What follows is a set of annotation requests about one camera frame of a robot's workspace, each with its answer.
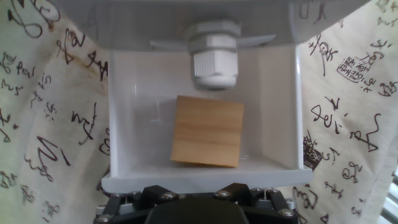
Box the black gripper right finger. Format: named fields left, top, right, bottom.
left=213, top=182, right=300, bottom=224

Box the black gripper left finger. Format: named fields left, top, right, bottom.
left=93, top=185, right=180, bottom=224

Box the white drawer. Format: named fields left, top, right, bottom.
left=101, top=45, right=314, bottom=194

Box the wooden block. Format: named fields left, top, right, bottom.
left=170, top=95, right=246, bottom=169

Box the white drawer knob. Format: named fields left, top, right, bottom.
left=185, top=20, right=243, bottom=91

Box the beige calligraphy cloth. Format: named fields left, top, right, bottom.
left=0, top=0, right=398, bottom=224

